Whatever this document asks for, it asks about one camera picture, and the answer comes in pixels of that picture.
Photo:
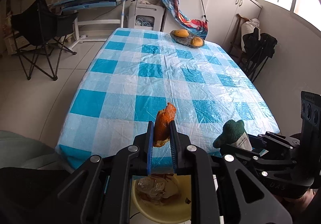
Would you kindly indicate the yellow plastic trash basin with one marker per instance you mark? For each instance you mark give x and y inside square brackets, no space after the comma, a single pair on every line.
[173,207]

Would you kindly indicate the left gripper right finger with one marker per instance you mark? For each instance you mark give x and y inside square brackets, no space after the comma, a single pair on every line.
[186,157]

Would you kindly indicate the white cabinet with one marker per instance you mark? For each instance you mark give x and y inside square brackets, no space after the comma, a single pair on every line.
[221,16]

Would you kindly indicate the green cloth with label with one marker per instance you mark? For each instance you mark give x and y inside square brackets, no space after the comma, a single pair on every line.
[234,134]

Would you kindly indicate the left mango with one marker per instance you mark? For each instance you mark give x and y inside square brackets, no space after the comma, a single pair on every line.
[181,33]

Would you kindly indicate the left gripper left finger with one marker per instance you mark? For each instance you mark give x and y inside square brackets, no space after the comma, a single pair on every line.
[143,162]

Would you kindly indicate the mango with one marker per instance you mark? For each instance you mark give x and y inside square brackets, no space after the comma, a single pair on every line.
[197,42]
[181,33]

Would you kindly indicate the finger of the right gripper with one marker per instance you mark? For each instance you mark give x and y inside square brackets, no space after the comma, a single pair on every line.
[231,154]
[272,141]

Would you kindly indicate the clear plastic bottle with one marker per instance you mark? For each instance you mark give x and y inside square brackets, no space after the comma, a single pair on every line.
[153,187]

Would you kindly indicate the person's right hand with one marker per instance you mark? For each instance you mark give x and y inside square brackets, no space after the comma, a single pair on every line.
[311,205]

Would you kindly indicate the dark folded chairs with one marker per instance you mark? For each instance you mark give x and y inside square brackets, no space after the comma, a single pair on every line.
[258,51]

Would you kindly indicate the right mango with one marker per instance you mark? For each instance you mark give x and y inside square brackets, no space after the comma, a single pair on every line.
[197,42]

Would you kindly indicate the orange peel piece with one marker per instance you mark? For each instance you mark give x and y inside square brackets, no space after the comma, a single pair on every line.
[161,132]

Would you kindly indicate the blue white checkered tablecloth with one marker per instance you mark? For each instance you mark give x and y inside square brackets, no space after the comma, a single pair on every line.
[136,73]

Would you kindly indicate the blue study desk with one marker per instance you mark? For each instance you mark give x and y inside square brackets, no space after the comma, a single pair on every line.
[77,5]

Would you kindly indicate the dark fruit basket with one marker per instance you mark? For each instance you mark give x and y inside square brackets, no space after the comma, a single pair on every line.
[185,41]

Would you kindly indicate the black folding camp chair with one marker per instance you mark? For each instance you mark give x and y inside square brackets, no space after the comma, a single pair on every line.
[38,31]

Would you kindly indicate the white sack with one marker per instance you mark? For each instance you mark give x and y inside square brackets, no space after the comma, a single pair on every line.
[248,27]

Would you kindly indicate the colourful hanging bag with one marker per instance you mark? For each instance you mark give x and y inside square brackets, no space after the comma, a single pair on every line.
[195,26]

